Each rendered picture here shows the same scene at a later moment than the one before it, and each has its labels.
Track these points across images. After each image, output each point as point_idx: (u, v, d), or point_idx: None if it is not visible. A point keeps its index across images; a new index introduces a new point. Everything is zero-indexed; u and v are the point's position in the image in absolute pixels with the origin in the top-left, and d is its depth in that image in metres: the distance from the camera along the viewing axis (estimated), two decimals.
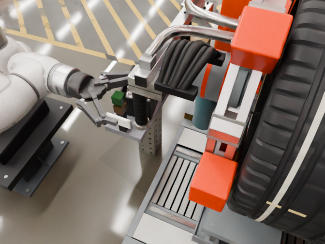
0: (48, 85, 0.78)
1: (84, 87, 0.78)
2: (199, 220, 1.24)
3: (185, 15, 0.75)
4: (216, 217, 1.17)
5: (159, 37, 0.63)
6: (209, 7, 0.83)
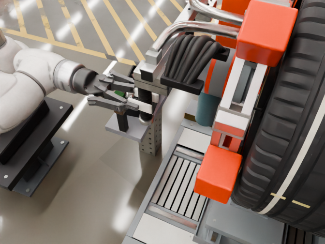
0: (53, 81, 0.79)
1: (90, 83, 0.79)
2: (200, 220, 1.24)
3: (190, 11, 0.76)
4: (219, 213, 1.18)
5: (165, 32, 0.64)
6: (213, 5, 0.84)
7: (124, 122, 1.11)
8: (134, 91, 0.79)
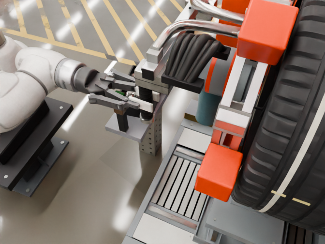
0: (54, 80, 0.80)
1: (91, 82, 0.79)
2: (200, 220, 1.24)
3: (190, 10, 0.76)
4: (219, 211, 1.19)
5: (166, 31, 0.65)
6: (213, 4, 0.84)
7: (124, 122, 1.11)
8: (135, 90, 0.79)
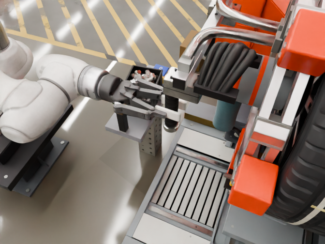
0: (78, 88, 0.78)
1: (115, 90, 0.77)
2: (217, 227, 1.23)
3: (217, 16, 0.74)
4: (237, 219, 1.17)
5: (196, 38, 0.63)
6: (238, 9, 0.82)
7: (124, 122, 1.11)
8: (160, 99, 0.77)
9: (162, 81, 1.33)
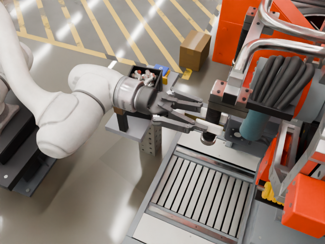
0: (113, 100, 0.75)
1: (152, 102, 0.74)
2: (242, 237, 1.20)
3: (259, 26, 0.71)
4: (264, 229, 1.14)
5: (246, 51, 0.60)
6: (276, 18, 0.79)
7: (124, 122, 1.11)
8: (199, 111, 0.74)
9: (162, 81, 1.33)
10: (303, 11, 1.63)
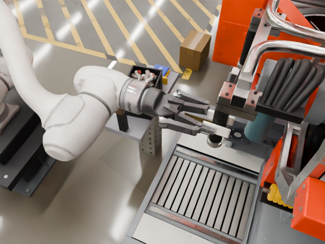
0: (119, 102, 0.74)
1: (158, 104, 0.74)
2: (246, 239, 1.19)
3: (267, 28, 0.71)
4: (268, 231, 1.14)
5: (255, 53, 0.60)
6: (283, 19, 0.79)
7: (124, 122, 1.11)
8: (206, 113, 0.74)
9: (162, 81, 1.33)
10: (303, 11, 1.63)
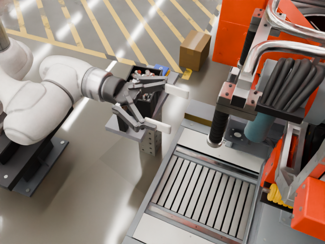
0: (81, 90, 0.77)
1: (119, 92, 0.77)
2: (246, 239, 1.19)
3: (267, 28, 0.71)
4: (268, 231, 1.14)
5: (255, 53, 0.60)
6: (283, 19, 0.79)
7: (124, 122, 1.11)
8: (164, 87, 0.80)
9: None
10: (303, 11, 1.63)
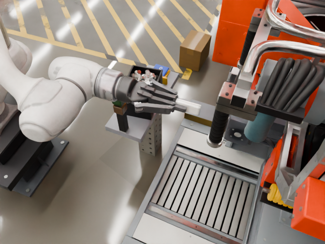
0: (94, 89, 0.79)
1: (132, 91, 0.79)
2: (246, 239, 1.19)
3: (267, 28, 0.71)
4: (268, 231, 1.14)
5: (255, 53, 0.60)
6: (283, 19, 0.79)
7: (124, 122, 1.11)
8: (174, 102, 0.80)
9: (162, 81, 1.33)
10: (303, 11, 1.63)
